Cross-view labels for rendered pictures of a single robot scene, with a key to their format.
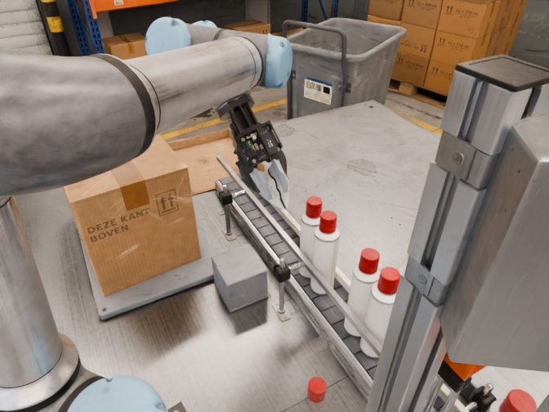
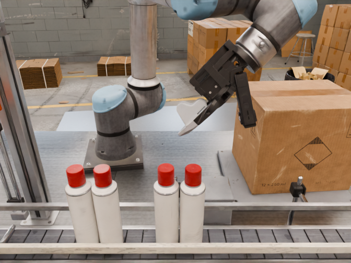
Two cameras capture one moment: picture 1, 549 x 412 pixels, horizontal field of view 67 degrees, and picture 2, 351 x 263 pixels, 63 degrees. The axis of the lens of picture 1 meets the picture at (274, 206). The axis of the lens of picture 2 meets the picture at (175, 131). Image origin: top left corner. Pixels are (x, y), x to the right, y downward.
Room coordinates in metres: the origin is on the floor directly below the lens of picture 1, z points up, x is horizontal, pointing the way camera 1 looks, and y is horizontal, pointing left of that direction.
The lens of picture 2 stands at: (0.87, -0.51, 1.41)
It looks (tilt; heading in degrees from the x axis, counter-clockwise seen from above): 27 degrees down; 118
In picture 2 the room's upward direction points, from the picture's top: straight up
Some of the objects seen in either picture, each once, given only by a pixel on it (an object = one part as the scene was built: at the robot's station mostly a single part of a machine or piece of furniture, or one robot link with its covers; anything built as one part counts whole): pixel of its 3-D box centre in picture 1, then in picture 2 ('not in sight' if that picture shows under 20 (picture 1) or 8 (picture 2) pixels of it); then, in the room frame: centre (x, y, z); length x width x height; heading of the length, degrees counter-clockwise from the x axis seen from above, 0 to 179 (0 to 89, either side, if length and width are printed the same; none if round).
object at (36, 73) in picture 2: not in sight; (36, 73); (-3.03, 2.32, 0.16); 0.65 x 0.54 x 0.32; 41
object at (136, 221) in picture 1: (125, 199); (292, 133); (0.82, 0.36, 0.99); 0.30 x 0.24 x 0.27; 32
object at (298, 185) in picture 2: (234, 208); (297, 208); (0.88, 0.11, 0.91); 0.07 x 0.03 x 0.16; 118
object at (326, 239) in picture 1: (324, 253); (166, 207); (0.64, -0.11, 0.98); 0.05 x 0.05 x 0.20
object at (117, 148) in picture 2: not in sight; (114, 138); (0.25, 0.20, 0.90); 0.15 x 0.15 x 0.10
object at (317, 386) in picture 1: (317, 389); not in sight; (0.41, -0.08, 0.85); 0.03 x 0.03 x 0.03
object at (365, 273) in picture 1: (363, 293); (107, 208); (0.53, -0.17, 0.98); 0.05 x 0.05 x 0.20
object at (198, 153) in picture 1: (212, 158); not in sight; (1.24, 0.22, 0.85); 0.30 x 0.26 x 0.04; 28
